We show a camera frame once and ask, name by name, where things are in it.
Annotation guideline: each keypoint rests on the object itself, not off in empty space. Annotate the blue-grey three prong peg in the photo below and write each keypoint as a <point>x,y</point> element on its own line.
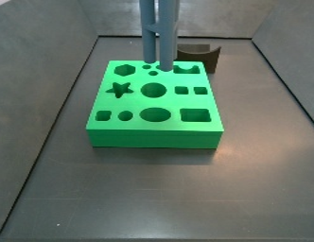
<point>159,24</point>

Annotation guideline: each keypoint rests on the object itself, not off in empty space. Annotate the green shape-sorter block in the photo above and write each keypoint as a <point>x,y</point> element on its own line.
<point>151,108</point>

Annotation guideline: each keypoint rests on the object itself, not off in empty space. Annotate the dark curved arch block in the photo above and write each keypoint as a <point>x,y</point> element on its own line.
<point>199,52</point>

